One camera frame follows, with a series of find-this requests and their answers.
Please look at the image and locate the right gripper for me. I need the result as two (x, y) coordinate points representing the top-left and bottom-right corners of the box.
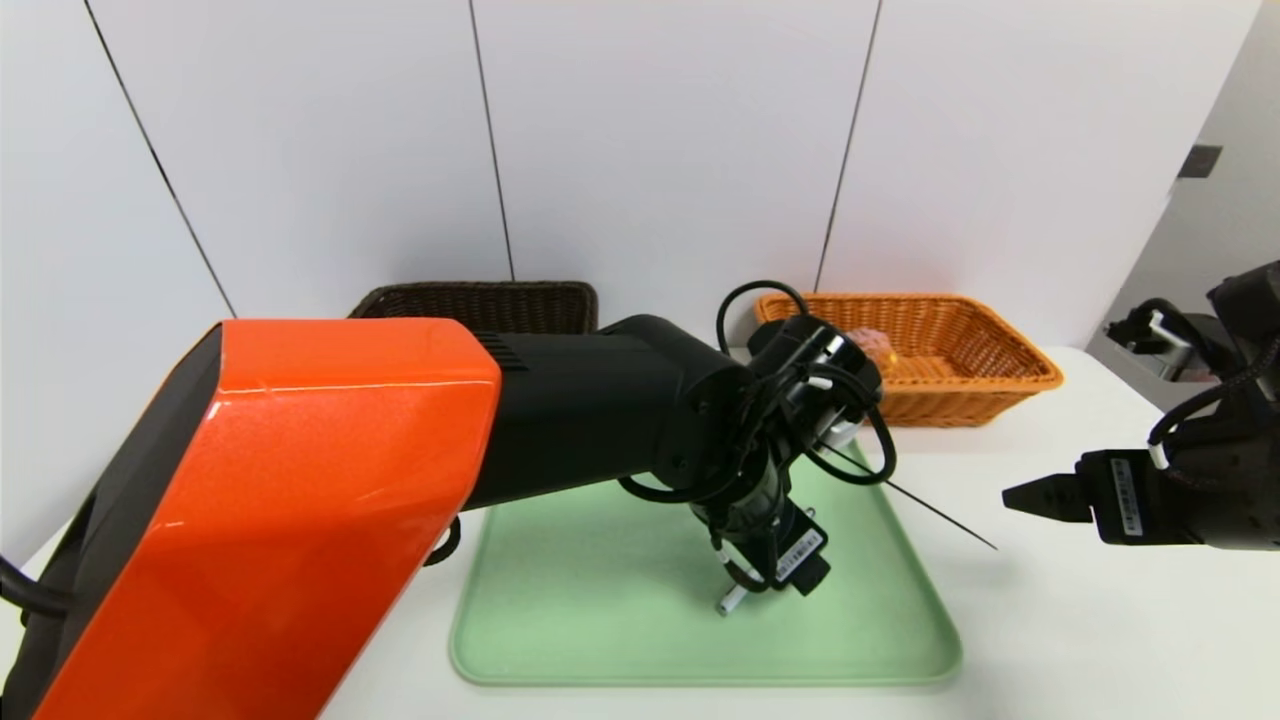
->
(1001, 435), (1280, 551)

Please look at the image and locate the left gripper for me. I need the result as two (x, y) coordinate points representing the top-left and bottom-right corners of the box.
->
(729, 496), (832, 597)

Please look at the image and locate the brown bread bun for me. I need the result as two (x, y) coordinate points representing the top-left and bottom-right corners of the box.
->
(850, 328), (898, 369)

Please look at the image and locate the orange wicker basket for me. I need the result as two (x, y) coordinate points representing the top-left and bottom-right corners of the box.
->
(755, 292), (1065, 429)

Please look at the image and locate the dark brown wicker basket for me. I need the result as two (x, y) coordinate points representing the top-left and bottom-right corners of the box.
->
(348, 281), (600, 336)

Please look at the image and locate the thin black zip tie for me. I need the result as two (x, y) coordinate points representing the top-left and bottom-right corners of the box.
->
(812, 440), (1000, 552)

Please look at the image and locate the green plastic tray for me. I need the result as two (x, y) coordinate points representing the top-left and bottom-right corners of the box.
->
(450, 440), (963, 688)

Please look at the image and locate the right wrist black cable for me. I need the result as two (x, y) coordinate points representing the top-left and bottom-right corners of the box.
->
(1147, 340), (1280, 471)

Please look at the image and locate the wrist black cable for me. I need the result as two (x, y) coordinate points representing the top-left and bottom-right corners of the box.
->
(618, 280), (898, 504)
(1147, 340), (1280, 471)

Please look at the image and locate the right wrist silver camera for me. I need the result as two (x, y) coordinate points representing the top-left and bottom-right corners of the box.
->
(1103, 298), (1226, 383)

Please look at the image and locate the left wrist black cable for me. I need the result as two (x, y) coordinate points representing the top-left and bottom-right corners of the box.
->
(618, 280), (898, 504)

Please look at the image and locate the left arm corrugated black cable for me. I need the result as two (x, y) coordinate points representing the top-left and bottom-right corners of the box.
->
(422, 515), (463, 568)

